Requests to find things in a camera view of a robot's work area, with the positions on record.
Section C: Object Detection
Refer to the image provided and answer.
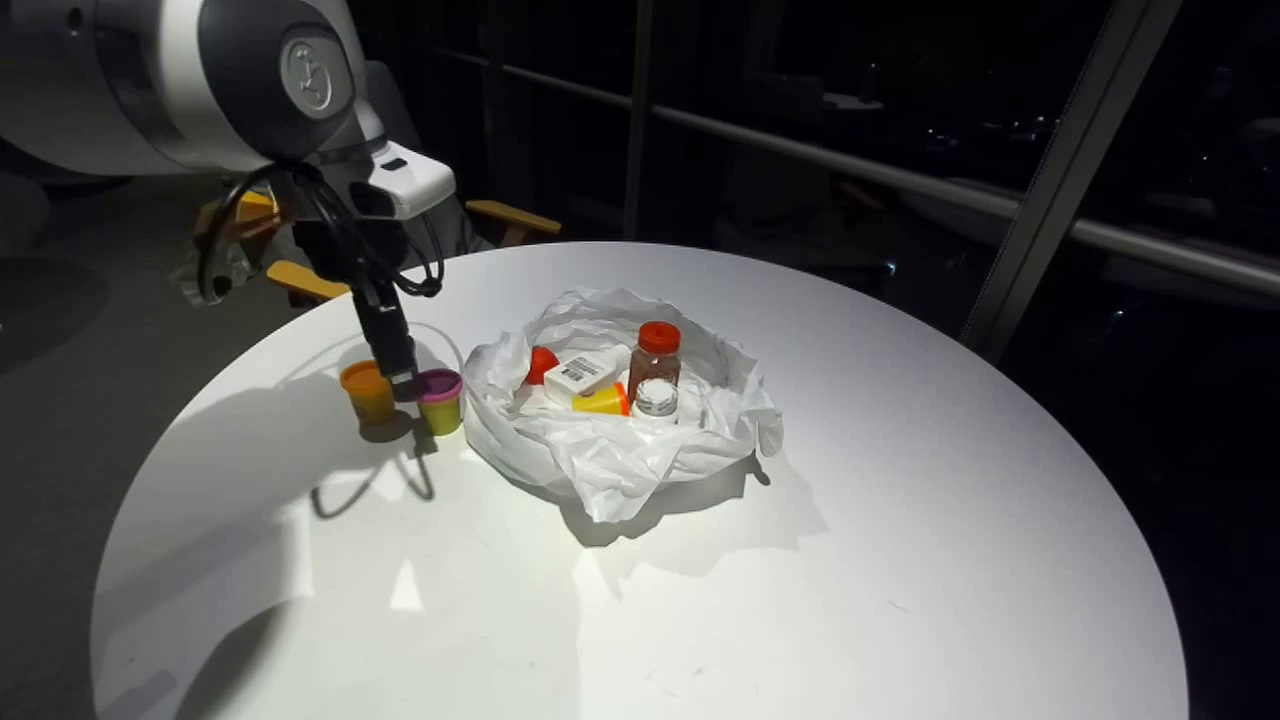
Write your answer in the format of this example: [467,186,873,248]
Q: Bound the grey window frame pillar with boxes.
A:
[955,0,1187,359]

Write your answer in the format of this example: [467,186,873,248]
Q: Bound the white bottle white cap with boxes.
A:
[538,349,633,400]

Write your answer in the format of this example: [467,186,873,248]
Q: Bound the spice jar with red lid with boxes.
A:
[629,315,688,391]

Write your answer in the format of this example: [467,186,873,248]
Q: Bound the orange lid play dough tub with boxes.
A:
[572,377,634,419]

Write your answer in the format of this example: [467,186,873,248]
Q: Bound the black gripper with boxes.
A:
[291,206,429,400]

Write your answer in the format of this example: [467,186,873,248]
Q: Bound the magenta lid play dough tub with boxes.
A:
[410,369,467,439]

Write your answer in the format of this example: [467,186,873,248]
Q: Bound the yellow lid play dough tub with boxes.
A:
[337,356,403,439]

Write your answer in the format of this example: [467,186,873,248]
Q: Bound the white crumpled plastic bag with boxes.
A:
[460,287,786,530]

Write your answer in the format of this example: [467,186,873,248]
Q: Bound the horizontal metal window rail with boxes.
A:
[452,47,1280,301]

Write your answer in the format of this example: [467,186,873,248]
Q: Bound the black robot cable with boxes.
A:
[197,158,448,304]

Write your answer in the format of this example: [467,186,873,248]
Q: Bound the small tub with red lid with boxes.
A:
[521,342,562,391]

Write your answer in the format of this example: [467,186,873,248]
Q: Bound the yellow wrist mount plate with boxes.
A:
[197,186,288,248]

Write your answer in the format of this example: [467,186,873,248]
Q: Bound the white pill bottle blue label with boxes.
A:
[633,377,683,419]

